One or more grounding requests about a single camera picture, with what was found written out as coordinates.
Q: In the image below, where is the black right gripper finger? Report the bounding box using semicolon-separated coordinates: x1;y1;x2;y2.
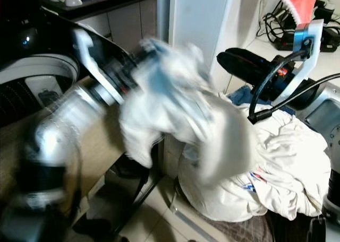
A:
217;48;278;87

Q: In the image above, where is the white and blue garment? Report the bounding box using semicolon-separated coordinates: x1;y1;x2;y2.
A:
119;38;244;187

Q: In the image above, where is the top-loading washing machine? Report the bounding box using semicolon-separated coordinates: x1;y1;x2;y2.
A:
0;6;134;127

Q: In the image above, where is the cream clothes pile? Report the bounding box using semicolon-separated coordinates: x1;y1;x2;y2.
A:
178;92;333;224

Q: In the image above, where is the blue denim garment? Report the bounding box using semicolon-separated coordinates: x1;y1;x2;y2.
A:
227;85;296;116

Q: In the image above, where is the black power strip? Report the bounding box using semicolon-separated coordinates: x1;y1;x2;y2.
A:
276;29;340;53

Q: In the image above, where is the white tall cabinet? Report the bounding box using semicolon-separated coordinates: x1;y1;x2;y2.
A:
169;0;267;79

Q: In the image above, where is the grey metal pole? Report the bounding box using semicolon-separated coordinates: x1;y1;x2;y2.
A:
156;0;173;42

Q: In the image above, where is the red towel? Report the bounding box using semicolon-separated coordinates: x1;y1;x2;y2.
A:
270;0;320;28

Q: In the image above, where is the beige wooden board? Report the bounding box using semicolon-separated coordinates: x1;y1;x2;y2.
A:
0;76;124;200

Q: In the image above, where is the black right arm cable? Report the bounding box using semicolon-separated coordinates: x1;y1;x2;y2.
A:
246;47;340;125

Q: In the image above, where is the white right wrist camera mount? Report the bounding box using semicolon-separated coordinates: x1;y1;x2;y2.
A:
271;19;325;106

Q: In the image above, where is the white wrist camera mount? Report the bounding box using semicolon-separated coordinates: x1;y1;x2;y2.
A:
73;29;118;106
271;19;325;106

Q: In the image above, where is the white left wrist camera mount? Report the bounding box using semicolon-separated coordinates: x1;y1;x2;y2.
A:
73;29;118;106

